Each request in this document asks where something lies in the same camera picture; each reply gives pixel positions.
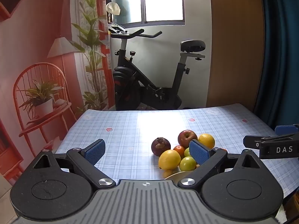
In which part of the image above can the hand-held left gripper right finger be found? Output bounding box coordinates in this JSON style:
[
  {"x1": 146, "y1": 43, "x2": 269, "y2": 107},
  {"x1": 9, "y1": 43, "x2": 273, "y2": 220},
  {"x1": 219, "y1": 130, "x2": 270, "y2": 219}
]
[{"x1": 179, "y1": 139, "x2": 262, "y2": 188}]

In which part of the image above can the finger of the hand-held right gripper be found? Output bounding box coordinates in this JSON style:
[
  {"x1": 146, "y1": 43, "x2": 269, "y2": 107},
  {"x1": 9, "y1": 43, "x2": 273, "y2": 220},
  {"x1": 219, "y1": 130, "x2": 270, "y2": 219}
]
[
  {"x1": 243, "y1": 133, "x2": 299, "y2": 148},
  {"x1": 275, "y1": 124, "x2": 299, "y2": 135}
]

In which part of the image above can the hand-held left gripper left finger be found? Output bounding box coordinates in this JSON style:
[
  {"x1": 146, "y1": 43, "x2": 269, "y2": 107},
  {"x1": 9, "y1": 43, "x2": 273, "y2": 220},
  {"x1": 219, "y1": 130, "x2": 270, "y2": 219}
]
[{"x1": 30, "y1": 139, "x2": 116, "y2": 189}]

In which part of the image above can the yellow lemon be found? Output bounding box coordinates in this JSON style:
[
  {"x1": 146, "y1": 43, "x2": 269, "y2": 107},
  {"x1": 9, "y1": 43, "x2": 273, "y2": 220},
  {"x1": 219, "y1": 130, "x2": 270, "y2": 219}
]
[
  {"x1": 158, "y1": 149, "x2": 181, "y2": 170},
  {"x1": 197, "y1": 133, "x2": 215, "y2": 149}
]

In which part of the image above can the red apple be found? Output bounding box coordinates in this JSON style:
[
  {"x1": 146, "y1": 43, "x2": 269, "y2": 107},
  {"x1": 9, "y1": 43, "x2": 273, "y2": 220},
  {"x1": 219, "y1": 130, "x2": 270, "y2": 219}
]
[{"x1": 178, "y1": 130, "x2": 198, "y2": 148}]

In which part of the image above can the small orange tangerine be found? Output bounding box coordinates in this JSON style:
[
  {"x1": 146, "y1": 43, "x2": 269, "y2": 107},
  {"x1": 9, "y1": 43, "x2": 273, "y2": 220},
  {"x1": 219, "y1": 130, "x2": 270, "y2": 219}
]
[{"x1": 173, "y1": 145, "x2": 186, "y2": 159}]

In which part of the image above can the beige bowl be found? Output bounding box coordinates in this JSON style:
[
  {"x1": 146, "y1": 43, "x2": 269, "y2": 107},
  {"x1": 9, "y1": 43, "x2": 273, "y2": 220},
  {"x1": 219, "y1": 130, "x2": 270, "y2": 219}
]
[{"x1": 164, "y1": 171, "x2": 194, "y2": 181}]

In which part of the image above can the dark purple mangosteen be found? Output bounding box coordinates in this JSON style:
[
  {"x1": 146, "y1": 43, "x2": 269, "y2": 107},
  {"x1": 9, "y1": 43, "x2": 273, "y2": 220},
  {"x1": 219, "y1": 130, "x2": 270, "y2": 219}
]
[{"x1": 151, "y1": 137, "x2": 171, "y2": 157}]

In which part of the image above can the blue plaid tablecloth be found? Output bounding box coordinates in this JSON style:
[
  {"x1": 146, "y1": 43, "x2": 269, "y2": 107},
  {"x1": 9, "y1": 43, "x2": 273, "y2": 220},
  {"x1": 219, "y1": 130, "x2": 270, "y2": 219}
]
[{"x1": 50, "y1": 103, "x2": 299, "y2": 201}]

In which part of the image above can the dark blue curtain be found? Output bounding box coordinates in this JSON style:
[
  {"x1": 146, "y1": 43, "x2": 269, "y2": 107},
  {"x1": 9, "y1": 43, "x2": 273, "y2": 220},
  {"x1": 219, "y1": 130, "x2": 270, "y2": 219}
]
[{"x1": 253, "y1": 0, "x2": 299, "y2": 131}]

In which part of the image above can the black exercise bike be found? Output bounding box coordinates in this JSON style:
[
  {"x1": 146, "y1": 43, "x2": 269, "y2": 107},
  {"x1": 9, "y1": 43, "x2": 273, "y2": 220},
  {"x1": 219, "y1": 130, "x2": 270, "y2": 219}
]
[{"x1": 110, "y1": 29, "x2": 206, "y2": 111}]

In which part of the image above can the wooden panel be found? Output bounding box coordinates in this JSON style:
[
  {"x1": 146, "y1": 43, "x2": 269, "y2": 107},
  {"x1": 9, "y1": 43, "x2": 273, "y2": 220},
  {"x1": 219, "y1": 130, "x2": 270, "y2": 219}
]
[{"x1": 206, "y1": 0, "x2": 267, "y2": 112}]

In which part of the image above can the white cloth on pole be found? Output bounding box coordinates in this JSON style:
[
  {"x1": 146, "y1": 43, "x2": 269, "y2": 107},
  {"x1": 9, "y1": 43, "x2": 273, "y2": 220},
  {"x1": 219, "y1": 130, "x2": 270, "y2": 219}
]
[{"x1": 106, "y1": 2, "x2": 121, "y2": 15}]

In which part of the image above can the window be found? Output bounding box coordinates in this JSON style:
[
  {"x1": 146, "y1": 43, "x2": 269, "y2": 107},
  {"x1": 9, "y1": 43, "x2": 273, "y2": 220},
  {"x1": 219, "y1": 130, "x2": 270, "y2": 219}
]
[{"x1": 105, "y1": 0, "x2": 186, "y2": 27}]

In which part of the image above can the metal holder bracket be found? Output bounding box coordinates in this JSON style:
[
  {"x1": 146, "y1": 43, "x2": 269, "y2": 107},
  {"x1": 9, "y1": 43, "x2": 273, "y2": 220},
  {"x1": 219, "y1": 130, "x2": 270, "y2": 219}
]
[{"x1": 107, "y1": 14, "x2": 128, "y2": 34}]

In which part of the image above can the printed wall backdrop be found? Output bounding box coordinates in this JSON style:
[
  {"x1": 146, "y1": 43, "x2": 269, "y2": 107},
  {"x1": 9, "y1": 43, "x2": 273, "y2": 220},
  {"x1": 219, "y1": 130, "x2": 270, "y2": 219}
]
[{"x1": 0, "y1": 0, "x2": 115, "y2": 187}]

